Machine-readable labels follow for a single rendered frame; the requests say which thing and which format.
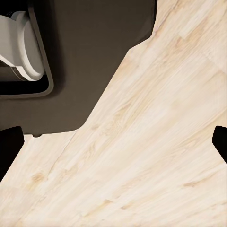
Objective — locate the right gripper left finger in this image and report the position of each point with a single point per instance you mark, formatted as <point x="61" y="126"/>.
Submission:
<point x="11" y="141"/>

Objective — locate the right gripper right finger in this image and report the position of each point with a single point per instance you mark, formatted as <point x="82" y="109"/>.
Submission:
<point x="219" y="140"/>

